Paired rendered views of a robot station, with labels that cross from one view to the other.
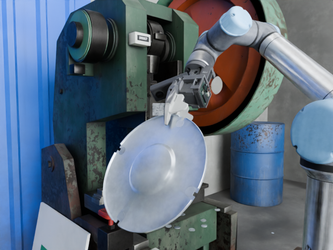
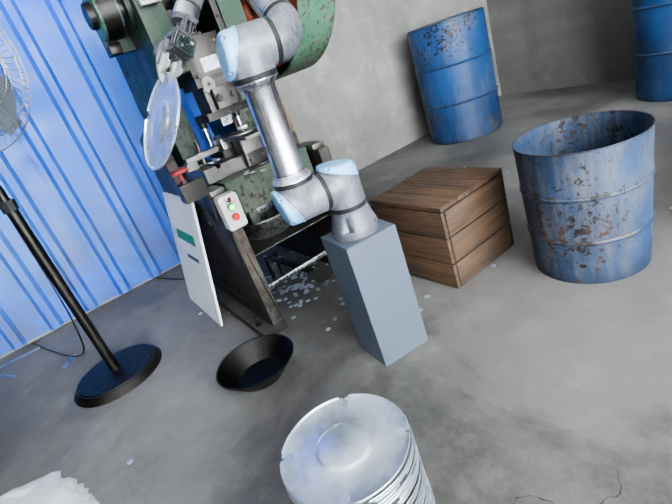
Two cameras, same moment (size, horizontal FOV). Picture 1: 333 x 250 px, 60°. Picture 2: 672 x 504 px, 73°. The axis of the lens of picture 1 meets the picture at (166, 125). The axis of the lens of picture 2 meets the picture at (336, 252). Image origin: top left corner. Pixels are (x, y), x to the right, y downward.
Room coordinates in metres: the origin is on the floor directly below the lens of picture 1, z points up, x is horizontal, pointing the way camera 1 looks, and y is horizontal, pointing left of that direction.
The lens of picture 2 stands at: (-0.65, -0.71, 0.98)
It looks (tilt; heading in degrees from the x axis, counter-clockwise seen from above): 24 degrees down; 15
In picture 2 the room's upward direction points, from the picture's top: 20 degrees counter-clockwise
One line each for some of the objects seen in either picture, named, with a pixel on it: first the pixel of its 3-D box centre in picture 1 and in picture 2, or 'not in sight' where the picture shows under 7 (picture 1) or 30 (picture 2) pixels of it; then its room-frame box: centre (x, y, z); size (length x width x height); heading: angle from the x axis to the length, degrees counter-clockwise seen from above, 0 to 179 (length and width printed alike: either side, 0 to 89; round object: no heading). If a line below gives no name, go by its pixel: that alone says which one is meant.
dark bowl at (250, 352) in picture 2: not in sight; (258, 366); (0.60, 0.07, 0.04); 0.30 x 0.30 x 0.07
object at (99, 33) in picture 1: (91, 43); (112, 18); (1.10, 0.28, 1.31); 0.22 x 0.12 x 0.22; 43
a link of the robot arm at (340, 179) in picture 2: not in sight; (338, 182); (0.64, -0.43, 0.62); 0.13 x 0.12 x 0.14; 122
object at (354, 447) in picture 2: not in sight; (343, 444); (0.02, -0.39, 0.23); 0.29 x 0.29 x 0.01
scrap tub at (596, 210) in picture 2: not in sight; (584, 197); (0.95, -1.19, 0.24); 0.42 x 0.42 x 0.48
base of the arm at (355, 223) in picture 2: not in sight; (351, 216); (0.64, -0.43, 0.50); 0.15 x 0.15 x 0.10
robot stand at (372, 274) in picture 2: not in sight; (375, 290); (0.64, -0.43, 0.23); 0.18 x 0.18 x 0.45; 36
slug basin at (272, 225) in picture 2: not in sight; (266, 219); (1.26, 0.09, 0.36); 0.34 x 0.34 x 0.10
